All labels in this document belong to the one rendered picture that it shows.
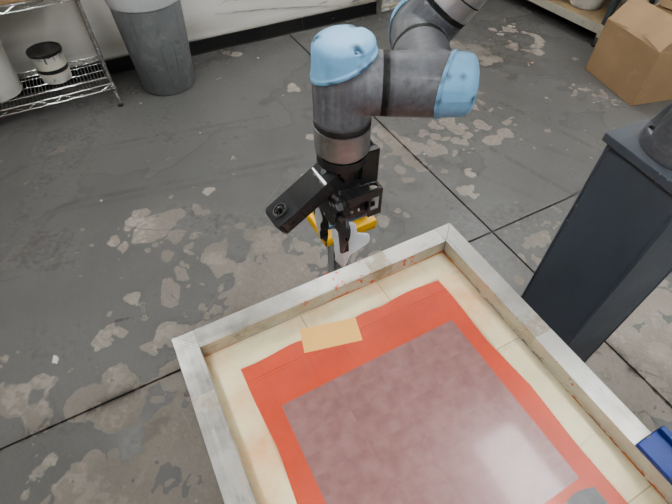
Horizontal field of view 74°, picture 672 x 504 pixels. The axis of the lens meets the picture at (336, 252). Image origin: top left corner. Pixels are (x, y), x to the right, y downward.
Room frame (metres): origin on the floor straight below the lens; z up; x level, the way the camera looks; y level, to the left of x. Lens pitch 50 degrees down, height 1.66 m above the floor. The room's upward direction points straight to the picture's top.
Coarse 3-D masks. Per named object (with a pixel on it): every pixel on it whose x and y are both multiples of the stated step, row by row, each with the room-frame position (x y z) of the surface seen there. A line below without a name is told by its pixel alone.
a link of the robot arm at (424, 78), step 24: (408, 48) 0.52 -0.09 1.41; (432, 48) 0.51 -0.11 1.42; (384, 72) 0.47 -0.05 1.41; (408, 72) 0.47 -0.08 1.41; (432, 72) 0.47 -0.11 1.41; (456, 72) 0.47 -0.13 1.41; (384, 96) 0.46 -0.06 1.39; (408, 96) 0.46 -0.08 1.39; (432, 96) 0.46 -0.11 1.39; (456, 96) 0.46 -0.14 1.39
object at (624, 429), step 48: (432, 240) 0.59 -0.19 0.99; (336, 288) 0.47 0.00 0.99; (480, 288) 0.49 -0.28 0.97; (192, 336) 0.37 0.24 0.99; (240, 336) 0.38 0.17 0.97; (528, 336) 0.38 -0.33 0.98; (192, 384) 0.29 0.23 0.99; (576, 384) 0.29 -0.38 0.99; (624, 432) 0.21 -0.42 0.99; (240, 480) 0.15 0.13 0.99
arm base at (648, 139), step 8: (664, 112) 0.64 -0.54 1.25; (656, 120) 0.64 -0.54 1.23; (664, 120) 0.62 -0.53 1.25; (648, 128) 0.63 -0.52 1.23; (656, 128) 0.62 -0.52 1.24; (664, 128) 0.60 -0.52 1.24; (640, 136) 0.64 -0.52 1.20; (648, 136) 0.62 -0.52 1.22; (656, 136) 0.60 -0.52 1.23; (664, 136) 0.59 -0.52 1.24; (640, 144) 0.62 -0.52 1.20; (648, 144) 0.60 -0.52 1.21; (656, 144) 0.59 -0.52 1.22; (664, 144) 0.58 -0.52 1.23; (648, 152) 0.60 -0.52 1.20; (656, 152) 0.58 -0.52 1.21; (664, 152) 0.57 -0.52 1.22; (656, 160) 0.58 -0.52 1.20; (664, 160) 0.57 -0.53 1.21
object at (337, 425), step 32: (288, 352) 0.36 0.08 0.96; (320, 352) 0.36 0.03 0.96; (352, 352) 0.36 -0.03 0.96; (256, 384) 0.30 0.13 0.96; (288, 384) 0.30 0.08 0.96; (320, 384) 0.30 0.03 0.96; (352, 384) 0.30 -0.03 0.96; (384, 384) 0.30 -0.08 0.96; (288, 416) 0.25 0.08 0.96; (320, 416) 0.25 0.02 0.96; (352, 416) 0.25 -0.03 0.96; (384, 416) 0.25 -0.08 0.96; (288, 448) 0.20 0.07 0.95; (320, 448) 0.20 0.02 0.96; (352, 448) 0.20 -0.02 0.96; (384, 448) 0.20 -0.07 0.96; (416, 448) 0.20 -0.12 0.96; (320, 480) 0.16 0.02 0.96; (352, 480) 0.16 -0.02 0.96; (384, 480) 0.16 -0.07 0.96; (416, 480) 0.16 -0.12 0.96
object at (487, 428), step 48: (432, 288) 0.50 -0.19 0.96; (384, 336) 0.39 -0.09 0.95; (432, 336) 0.39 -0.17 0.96; (480, 336) 0.39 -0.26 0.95; (432, 384) 0.30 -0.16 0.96; (480, 384) 0.30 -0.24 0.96; (528, 384) 0.30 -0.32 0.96; (432, 432) 0.23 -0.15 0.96; (480, 432) 0.23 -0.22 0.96; (528, 432) 0.23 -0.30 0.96; (480, 480) 0.16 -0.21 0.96; (528, 480) 0.16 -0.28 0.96; (576, 480) 0.16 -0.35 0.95
